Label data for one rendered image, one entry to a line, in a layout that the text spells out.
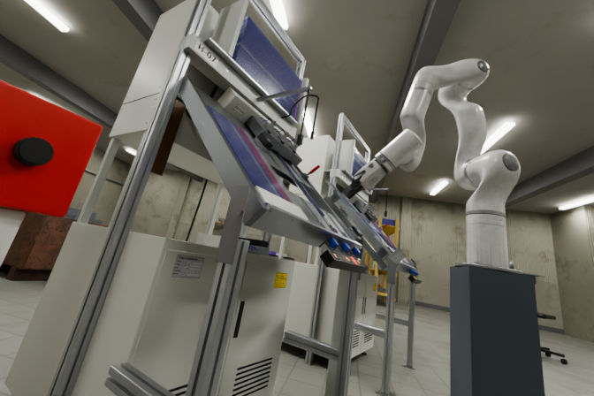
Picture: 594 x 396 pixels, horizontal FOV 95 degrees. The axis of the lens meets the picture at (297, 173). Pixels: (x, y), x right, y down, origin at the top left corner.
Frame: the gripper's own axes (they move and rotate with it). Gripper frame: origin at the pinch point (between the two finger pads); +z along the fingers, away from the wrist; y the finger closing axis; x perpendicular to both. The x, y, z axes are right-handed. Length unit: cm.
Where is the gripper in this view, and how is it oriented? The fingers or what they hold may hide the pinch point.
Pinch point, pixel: (349, 192)
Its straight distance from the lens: 107.8
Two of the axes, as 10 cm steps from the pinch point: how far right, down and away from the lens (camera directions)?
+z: -7.3, 6.7, 1.7
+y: 5.1, 3.5, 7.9
